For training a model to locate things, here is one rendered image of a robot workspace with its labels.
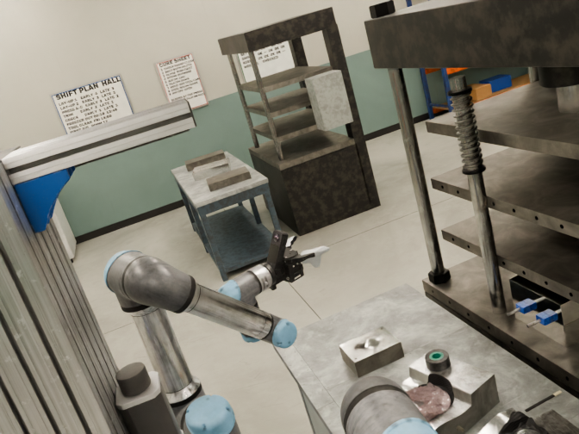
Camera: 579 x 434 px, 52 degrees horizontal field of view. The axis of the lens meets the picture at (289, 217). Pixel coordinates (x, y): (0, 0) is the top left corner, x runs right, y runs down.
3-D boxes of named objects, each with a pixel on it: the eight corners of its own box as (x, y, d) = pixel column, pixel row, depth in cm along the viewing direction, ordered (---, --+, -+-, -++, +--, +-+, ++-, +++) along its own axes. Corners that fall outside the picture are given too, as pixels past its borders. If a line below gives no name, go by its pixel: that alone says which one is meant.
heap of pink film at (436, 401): (407, 454, 171) (401, 432, 168) (365, 429, 185) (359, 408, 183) (463, 404, 183) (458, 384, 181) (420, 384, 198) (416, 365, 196)
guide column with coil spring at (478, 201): (510, 384, 246) (455, 79, 205) (502, 378, 251) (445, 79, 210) (521, 379, 248) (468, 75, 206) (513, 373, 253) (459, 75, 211)
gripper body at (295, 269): (289, 267, 184) (260, 285, 178) (284, 244, 181) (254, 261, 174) (306, 274, 179) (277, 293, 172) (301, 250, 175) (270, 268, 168)
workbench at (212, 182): (221, 282, 546) (191, 195, 518) (192, 231, 721) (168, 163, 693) (291, 256, 560) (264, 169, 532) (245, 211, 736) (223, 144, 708)
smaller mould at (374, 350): (358, 378, 221) (354, 362, 218) (342, 360, 234) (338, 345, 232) (404, 356, 225) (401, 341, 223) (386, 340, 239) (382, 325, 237)
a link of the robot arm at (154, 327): (191, 453, 153) (115, 269, 136) (164, 431, 165) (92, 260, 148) (227, 425, 160) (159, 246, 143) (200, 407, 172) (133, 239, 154)
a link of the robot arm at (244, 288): (221, 311, 169) (212, 285, 166) (250, 293, 175) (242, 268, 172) (236, 317, 163) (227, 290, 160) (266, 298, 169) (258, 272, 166)
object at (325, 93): (308, 243, 580) (246, 32, 515) (266, 208, 722) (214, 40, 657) (391, 210, 599) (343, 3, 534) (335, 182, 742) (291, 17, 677)
